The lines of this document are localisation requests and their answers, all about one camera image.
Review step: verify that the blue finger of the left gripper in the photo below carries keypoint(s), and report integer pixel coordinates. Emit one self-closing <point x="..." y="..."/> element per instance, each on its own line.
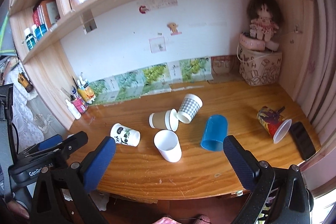
<point x="50" y="142"/>

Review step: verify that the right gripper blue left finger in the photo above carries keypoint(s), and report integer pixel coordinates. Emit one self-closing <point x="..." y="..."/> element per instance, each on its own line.
<point x="96" y="163"/>

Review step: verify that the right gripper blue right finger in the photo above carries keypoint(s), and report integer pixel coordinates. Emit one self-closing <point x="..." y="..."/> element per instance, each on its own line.
<point x="242" y="161"/>

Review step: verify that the white plastic cup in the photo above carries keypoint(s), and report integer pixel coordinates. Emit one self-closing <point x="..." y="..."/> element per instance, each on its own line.
<point x="167" y="143"/>

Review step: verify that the panda print paper cup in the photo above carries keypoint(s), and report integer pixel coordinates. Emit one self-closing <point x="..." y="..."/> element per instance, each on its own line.
<point x="125" y="135"/>

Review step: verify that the blue plastic cup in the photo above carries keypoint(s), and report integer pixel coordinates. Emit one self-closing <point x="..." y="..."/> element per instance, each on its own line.
<point x="216" y="130"/>

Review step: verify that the red yellow printed cup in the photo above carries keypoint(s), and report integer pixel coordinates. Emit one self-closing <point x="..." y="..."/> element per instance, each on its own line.
<point x="275" y="124"/>

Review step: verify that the grey checkered paper cup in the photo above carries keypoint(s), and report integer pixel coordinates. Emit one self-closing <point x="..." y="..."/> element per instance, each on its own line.
<point x="189" y="108"/>

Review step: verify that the brown sleeve paper cup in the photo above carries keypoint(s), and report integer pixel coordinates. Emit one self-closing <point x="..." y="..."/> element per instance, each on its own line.
<point x="165" y="120"/>

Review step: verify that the white lace cloth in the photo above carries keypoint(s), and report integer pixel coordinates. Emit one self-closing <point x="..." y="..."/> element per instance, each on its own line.
<point x="32" y="118"/>

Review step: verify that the small white glue bottle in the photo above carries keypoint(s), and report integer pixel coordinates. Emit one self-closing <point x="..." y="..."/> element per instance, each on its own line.
<point x="73" y="110"/>

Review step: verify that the pink pen holder can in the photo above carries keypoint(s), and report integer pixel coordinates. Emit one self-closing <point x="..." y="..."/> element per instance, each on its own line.
<point x="79" y="104"/>

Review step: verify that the black smartphone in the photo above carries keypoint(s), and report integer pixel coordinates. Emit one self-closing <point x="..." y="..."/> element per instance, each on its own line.
<point x="302" y="140"/>

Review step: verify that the pink clothing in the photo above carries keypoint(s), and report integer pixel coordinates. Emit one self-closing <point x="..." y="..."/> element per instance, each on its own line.
<point x="198" y="219"/>

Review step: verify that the teal white bottle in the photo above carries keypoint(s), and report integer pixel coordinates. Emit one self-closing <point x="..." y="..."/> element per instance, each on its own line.
<point x="30" y="39"/>

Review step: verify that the letter print paper box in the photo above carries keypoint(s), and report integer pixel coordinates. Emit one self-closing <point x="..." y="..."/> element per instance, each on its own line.
<point x="259" y="68"/>

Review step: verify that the blue jar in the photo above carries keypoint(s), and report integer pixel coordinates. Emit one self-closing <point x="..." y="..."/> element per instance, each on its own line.
<point x="40" y="31"/>

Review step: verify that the green leaf calendar strip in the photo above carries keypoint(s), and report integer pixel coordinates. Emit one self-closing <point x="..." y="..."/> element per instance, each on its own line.
<point x="150" y="80"/>

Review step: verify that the pink round box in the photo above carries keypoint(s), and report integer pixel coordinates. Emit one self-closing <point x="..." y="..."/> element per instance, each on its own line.
<point x="251" y="44"/>

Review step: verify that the brown haired rag doll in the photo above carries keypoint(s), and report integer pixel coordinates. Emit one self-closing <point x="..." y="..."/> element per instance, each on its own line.
<point x="266" y="19"/>

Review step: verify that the yellow hanging keychain toy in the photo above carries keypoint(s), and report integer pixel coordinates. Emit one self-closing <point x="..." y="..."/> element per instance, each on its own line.
<point x="22" y="79"/>

